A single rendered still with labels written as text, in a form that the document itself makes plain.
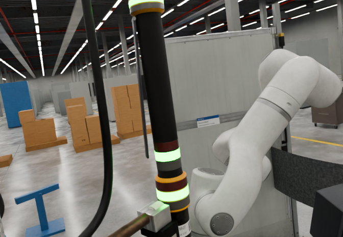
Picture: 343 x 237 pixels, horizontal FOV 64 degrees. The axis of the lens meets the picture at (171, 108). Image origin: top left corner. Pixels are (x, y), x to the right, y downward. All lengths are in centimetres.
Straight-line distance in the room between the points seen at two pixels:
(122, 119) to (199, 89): 632
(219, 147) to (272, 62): 38
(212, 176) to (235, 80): 186
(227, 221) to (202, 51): 187
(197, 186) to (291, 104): 27
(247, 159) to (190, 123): 170
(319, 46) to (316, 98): 1005
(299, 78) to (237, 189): 28
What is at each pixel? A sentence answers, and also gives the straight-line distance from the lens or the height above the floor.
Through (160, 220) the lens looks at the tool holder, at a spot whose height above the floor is 153.
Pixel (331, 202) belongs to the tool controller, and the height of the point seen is 124.
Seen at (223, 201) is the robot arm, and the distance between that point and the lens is 56.
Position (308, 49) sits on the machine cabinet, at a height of 193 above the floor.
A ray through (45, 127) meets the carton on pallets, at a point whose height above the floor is 62.
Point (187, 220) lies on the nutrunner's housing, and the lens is 40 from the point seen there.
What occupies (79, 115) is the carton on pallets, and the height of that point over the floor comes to 97.
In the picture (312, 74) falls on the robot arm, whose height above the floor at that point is 166.
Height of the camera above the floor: 170
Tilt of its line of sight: 7 degrees down
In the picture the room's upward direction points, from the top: 8 degrees counter-clockwise
